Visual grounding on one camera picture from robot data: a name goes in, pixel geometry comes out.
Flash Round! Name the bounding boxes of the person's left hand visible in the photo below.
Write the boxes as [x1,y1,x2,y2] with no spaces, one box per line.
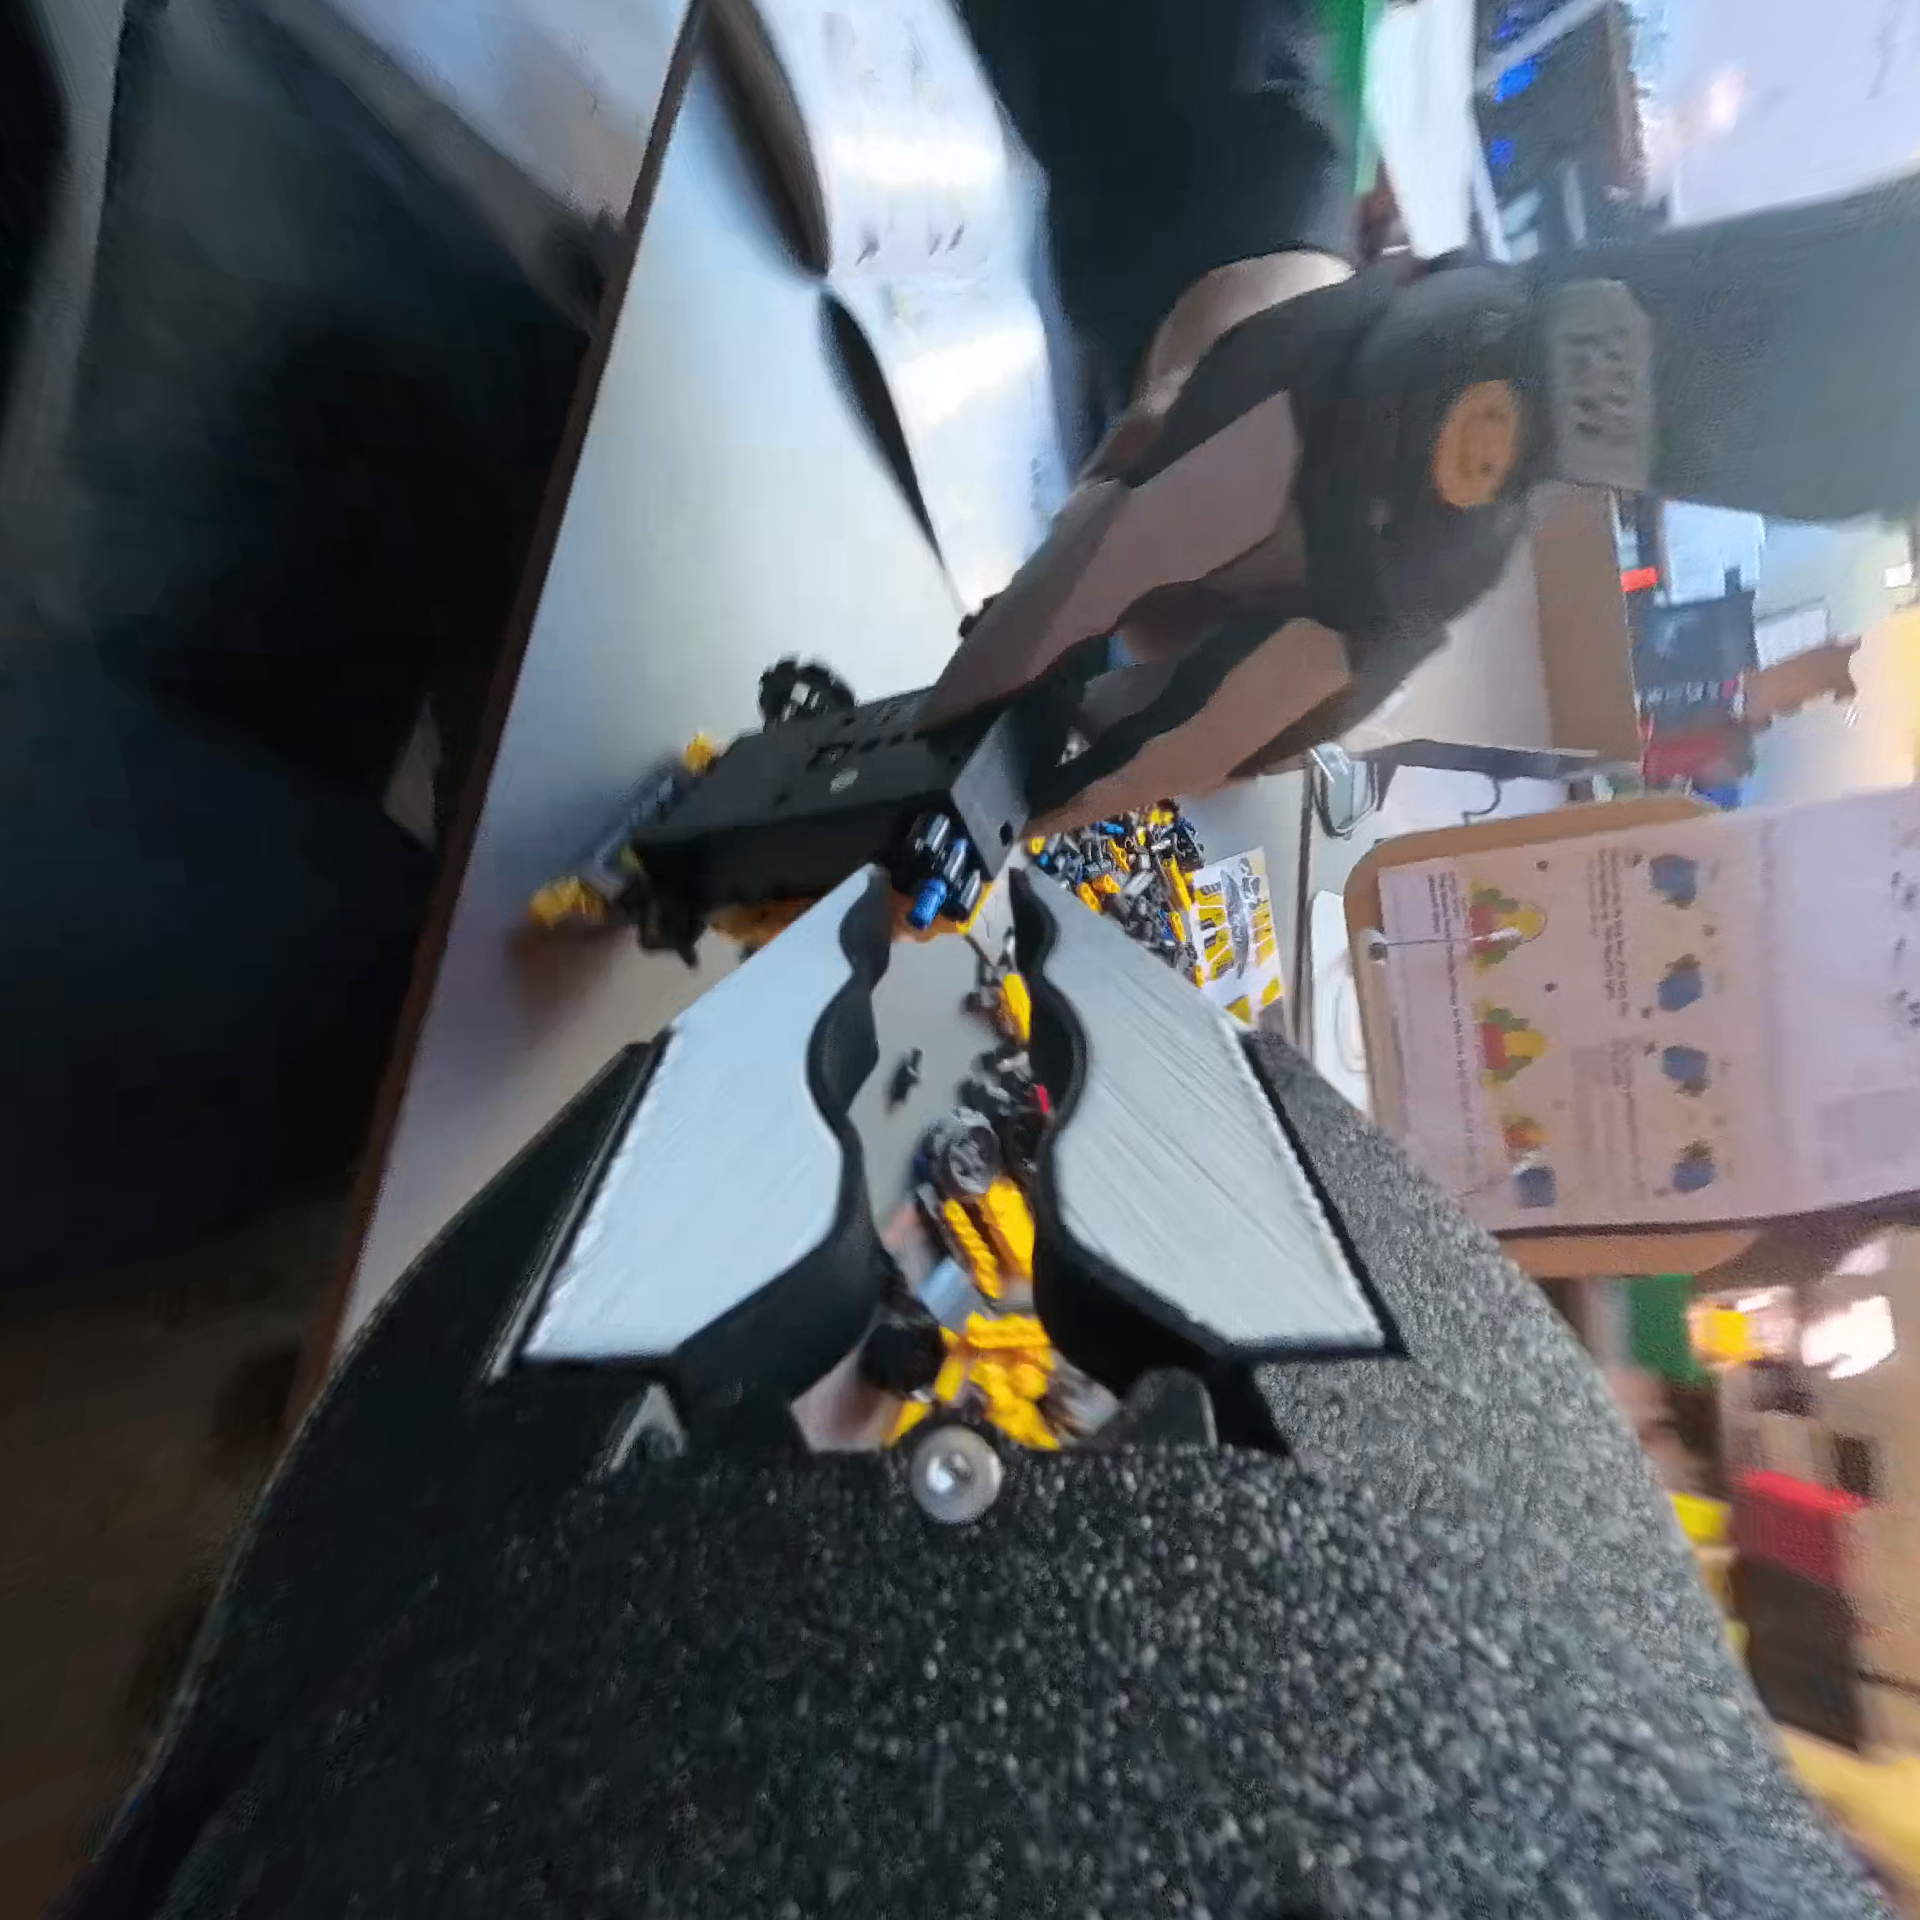
[1072,250,1356,488]

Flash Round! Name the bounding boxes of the pile of loose toy bricks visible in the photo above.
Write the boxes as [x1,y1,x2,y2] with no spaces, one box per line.
[862,799,1291,1449]

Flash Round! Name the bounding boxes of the grey desk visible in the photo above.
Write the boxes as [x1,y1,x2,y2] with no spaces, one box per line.
[317,0,1562,1441]

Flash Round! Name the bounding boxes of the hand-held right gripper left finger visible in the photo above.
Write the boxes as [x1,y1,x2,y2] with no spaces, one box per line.
[490,872,900,1417]

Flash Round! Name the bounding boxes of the yellow sticker sheet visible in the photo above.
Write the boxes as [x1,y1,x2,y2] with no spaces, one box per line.
[1184,852,1291,1030]

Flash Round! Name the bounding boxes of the person's left forearm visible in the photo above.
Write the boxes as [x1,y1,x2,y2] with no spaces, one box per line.
[955,0,1391,399]

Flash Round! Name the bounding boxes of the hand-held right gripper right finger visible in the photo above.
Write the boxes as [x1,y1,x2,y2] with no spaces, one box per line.
[1005,872,1401,1367]

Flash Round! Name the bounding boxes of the building instruction booklet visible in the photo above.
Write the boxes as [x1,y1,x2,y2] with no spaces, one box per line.
[720,0,1089,617]

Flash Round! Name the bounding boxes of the person's legs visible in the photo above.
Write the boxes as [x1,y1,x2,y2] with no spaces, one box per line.
[0,0,708,1441]

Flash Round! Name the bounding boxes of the yellow toy brick vehicle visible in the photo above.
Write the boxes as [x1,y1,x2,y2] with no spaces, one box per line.
[524,654,1089,962]

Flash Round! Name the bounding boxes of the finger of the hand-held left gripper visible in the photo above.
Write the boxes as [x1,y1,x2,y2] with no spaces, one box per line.
[925,443,1325,734]
[1026,609,1365,843]

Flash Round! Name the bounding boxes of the printed instruction sign sheet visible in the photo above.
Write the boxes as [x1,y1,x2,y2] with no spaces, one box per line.
[1340,782,1920,1284]

